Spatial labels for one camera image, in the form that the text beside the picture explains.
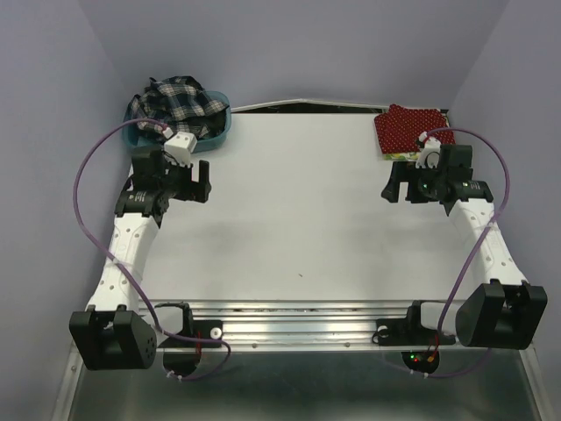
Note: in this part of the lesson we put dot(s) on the red polka dot folded skirt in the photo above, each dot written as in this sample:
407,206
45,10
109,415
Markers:
399,128

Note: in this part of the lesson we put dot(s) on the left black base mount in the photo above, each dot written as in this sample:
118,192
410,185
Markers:
188,332

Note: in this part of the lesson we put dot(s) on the lemon print folded skirt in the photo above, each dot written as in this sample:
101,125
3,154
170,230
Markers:
409,156

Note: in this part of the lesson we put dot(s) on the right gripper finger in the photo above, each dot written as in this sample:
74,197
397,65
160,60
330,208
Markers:
413,177
398,175

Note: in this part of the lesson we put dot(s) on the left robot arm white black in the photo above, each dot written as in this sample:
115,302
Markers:
110,334

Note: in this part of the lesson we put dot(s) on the navy plaid skirt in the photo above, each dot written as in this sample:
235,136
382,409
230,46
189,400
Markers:
181,103

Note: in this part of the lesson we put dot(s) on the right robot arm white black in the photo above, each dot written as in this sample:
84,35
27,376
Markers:
504,309

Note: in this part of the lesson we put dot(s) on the aluminium rail frame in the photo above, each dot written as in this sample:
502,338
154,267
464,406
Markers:
311,361

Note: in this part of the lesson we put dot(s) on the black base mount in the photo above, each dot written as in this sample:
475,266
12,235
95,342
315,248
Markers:
188,332
408,331

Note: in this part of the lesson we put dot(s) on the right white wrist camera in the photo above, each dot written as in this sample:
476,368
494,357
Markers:
429,151

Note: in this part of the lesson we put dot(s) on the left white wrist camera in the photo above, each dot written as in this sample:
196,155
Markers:
180,146

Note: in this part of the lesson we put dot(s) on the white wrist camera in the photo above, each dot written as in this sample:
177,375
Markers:
429,151
180,146

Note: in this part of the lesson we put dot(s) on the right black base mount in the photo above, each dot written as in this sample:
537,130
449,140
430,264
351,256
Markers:
408,331

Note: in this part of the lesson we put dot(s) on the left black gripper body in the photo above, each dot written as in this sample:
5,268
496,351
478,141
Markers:
177,181

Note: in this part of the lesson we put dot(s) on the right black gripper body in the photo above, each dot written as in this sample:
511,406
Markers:
429,179

